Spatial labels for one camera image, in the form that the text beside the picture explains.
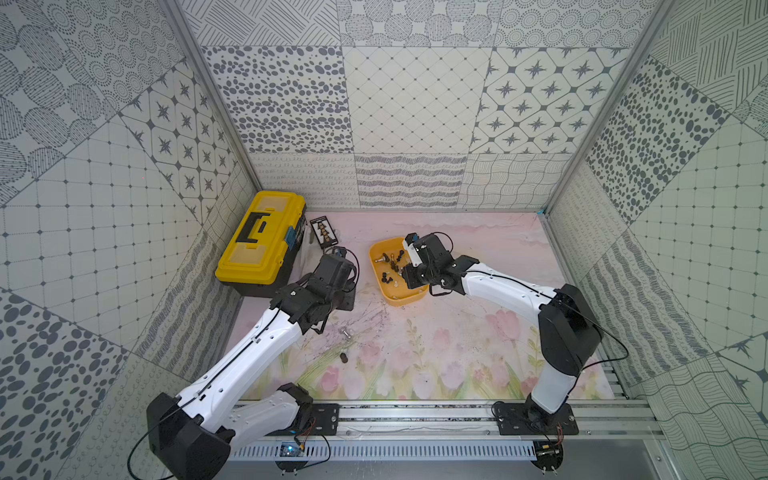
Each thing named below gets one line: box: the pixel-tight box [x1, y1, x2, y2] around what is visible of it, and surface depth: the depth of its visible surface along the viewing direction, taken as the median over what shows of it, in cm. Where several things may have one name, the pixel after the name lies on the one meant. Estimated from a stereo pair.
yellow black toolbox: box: [214, 190, 307, 298], surface depth 92 cm
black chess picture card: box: [309, 215, 339, 249], surface depth 113 cm
